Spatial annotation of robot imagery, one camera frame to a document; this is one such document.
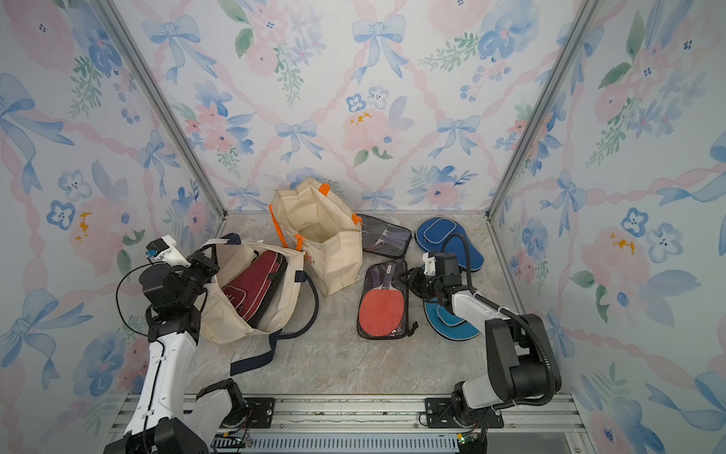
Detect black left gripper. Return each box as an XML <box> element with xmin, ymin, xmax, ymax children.
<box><xmin>180</xmin><ymin>241</ymin><xmax>221</xmax><ymax>308</ymax></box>

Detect teal paddle case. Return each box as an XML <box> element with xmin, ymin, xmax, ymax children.
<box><xmin>423</xmin><ymin>300</ymin><xmax>480</xmax><ymax>342</ymax></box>

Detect blue paddle case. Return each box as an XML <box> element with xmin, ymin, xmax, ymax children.
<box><xmin>414</xmin><ymin>218</ymin><xmax>484</xmax><ymax>272</ymax></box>

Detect clear case red paddle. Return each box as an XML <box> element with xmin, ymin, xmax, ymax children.
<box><xmin>357</xmin><ymin>258</ymin><xmax>419</xmax><ymax>341</ymax></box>

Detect black paddle case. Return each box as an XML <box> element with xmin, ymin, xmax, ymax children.
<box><xmin>358</xmin><ymin>215</ymin><xmax>412</xmax><ymax>259</ymax></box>

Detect canvas bag navy handles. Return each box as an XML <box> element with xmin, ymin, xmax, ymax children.
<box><xmin>197</xmin><ymin>234</ymin><xmax>321</xmax><ymax>376</ymax></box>

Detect canvas bag orange handles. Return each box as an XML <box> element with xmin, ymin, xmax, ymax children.
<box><xmin>268</xmin><ymin>178</ymin><xmax>363</xmax><ymax>296</ymax></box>

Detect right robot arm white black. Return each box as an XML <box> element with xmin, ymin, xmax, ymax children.
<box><xmin>402</xmin><ymin>253</ymin><xmax>562</xmax><ymax>426</ymax></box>

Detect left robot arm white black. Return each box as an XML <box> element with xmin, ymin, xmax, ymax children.
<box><xmin>104</xmin><ymin>243</ymin><xmax>250</xmax><ymax>453</ymax></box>

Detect red pouch in bag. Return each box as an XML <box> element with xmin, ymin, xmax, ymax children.
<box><xmin>221</xmin><ymin>250</ymin><xmax>287</xmax><ymax>328</ymax></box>

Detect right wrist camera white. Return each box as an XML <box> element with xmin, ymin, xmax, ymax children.
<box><xmin>423</xmin><ymin>253</ymin><xmax>437</xmax><ymax>276</ymax></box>

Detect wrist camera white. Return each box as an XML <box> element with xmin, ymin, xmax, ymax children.
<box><xmin>146</xmin><ymin>235</ymin><xmax>191</xmax><ymax>268</ymax></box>
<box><xmin>423</xmin><ymin>253</ymin><xmax>437</xmax><ymax>276</ymax></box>

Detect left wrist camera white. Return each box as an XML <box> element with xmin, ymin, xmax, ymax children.
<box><xmin>146</xmin><ymin>235</ymin><xmax>191</xmax><ymax>268</ymax></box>

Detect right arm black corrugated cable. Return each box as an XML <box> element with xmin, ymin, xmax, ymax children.
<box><xmin>441</xmin><ymin>232</ymin><xmax>563</xmax><ymax>407</ymax></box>

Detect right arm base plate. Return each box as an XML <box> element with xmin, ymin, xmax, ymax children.
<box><xmin>422</xmin><ymin>396</ymin><xmax>504</xmax><ymax>431</ymax></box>

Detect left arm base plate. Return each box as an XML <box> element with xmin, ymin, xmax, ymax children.
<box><xmin>221</xmin><ymin>397</ymin><xmax>276</xmax><ymax>429</ymax></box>

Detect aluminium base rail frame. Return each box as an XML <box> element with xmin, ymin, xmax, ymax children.
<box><xmin>95</xmin><ymin>392</ymin><xmax>597</xmax><ymax>454</ymax></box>

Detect aluminium corner post left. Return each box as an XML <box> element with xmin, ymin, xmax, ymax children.
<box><xmin>91</xmin><ymin>1</ymin><xmax>227</xmax><ymax>221</ymax></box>

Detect aluminium corner post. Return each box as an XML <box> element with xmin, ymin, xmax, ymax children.
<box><xmin>91</xmin><ymin>1</ymin><xmax>227</xmax><ymax>221</ymax></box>
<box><xmin>486</xmin><ymin>0</ymin><xmax>600</xmax><ymax>221</ymax></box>

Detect aluminium corner post right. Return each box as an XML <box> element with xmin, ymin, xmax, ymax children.
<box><xmin>486</xmin><ymin>0</ymin><xmax>600</xmax><ymax>221</ymax></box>

